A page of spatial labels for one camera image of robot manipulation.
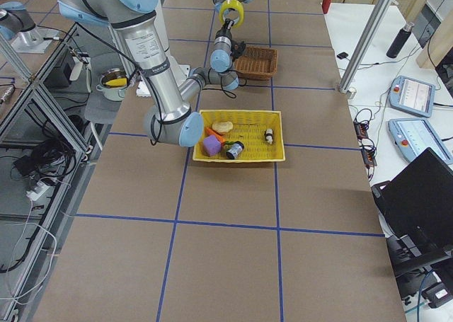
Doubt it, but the yellow tape roll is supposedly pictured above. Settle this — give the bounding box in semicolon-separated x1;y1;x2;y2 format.
219;0;244;28

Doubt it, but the brown wicker basket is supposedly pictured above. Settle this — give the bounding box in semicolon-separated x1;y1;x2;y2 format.
234;46;278;81

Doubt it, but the yellow woven basket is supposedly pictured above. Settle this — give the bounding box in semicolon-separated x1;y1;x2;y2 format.
193;110;285;163

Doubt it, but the toy croissant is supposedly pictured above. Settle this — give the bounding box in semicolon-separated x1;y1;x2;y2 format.
212;121;234;135

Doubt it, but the toy carrot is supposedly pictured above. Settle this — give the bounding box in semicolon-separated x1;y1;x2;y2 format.
205;127;234;146

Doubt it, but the toy panda figurine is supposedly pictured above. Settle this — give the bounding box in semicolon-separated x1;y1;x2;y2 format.
264;128;274;145

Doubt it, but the purple foam block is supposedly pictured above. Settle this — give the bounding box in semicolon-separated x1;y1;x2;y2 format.
202;135;222;156

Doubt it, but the white pot with lid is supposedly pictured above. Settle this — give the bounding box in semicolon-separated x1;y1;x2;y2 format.
96;68;128;102

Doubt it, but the black water bottle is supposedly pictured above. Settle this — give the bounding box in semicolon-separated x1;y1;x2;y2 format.
386;22;414;59

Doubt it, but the teach pendant far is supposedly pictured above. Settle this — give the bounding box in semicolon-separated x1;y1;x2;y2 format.
388;75;436;117

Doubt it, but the teach pendant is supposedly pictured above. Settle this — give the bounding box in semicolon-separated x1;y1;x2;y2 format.
388;118;452;165
388;75;436;117

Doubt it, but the teach pendant near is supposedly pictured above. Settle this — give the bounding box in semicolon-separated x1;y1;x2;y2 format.
388;118;452;165

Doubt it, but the black laptop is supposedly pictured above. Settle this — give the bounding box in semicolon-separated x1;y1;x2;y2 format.
370;146;453;245

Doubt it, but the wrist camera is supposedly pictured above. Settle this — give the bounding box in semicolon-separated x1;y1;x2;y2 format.
231;40;246;62

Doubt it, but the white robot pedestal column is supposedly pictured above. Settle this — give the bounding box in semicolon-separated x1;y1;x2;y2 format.
154;0;190;86

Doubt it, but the aluminium frame post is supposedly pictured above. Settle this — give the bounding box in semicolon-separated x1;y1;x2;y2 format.
338;0;392;93

